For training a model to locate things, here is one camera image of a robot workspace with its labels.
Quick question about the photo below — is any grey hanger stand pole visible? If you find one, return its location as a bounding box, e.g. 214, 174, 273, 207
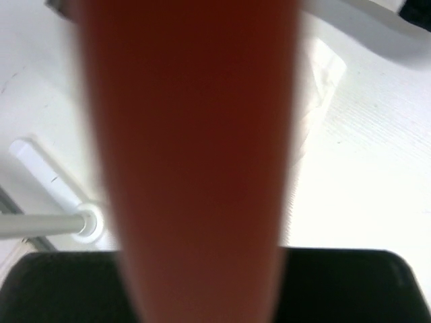
1, 137, 117, 250

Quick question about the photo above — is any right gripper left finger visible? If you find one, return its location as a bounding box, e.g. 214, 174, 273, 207
1, 252, 139, 322

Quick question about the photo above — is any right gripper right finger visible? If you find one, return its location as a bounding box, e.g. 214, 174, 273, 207
273, 248, 430, 322

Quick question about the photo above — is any pink plastic hanger front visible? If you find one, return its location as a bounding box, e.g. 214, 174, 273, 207
74, 1, 300, 322

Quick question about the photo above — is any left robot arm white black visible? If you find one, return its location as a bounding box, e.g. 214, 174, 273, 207
302, 1, 430, 70

